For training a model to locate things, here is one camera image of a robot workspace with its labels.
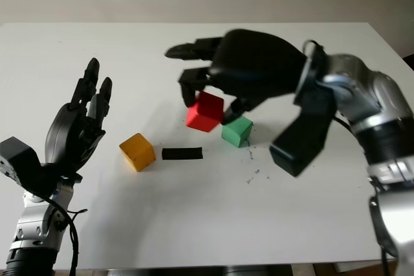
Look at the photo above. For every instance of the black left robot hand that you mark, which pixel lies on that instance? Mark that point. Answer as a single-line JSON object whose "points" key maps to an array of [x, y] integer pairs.
{"points": [[68, 137]]}

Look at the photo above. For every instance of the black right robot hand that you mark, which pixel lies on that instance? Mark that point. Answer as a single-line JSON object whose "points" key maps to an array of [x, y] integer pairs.
{"points": [[255, 62]]}

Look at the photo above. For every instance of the red cube block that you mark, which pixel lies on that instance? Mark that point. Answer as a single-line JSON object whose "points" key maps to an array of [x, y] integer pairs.
{"points": [[207, 109]]}

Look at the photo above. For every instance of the yellow cube block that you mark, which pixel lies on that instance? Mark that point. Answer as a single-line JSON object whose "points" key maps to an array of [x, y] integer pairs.
{"points": [[139, 153]]}

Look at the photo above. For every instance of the green cube block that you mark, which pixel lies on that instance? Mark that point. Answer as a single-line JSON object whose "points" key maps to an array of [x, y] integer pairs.
{"points": [[236, 133]]}

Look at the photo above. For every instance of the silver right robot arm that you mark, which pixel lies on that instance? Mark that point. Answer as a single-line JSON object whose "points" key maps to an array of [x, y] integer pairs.
{"points": [[381, 101]]}

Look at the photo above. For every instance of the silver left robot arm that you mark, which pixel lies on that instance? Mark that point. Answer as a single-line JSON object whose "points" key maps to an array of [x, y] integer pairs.
{"points": [[35, 227]]}

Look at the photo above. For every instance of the black tape strip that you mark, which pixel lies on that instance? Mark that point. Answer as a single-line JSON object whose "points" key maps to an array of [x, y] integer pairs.
{"points": [[181, 154]]}

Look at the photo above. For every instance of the dark object beyond table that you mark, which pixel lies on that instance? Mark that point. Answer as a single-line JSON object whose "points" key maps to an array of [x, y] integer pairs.
{"points": [[410, 62]]}

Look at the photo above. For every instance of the dark round robot torso part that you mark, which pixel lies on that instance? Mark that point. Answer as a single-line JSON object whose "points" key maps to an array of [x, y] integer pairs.
{"points": [[247, 272]]}

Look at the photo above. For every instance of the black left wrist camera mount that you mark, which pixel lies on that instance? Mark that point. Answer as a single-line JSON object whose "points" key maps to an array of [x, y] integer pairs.
{"points": [[16, 156]]}

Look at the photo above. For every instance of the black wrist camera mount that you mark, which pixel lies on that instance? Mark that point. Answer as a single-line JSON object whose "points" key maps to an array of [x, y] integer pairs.
{"points": [[16, 156], [297, 146]]}

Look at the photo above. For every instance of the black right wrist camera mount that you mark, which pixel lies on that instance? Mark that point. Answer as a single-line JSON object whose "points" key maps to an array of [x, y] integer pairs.
{"points": [[297, 146]]}

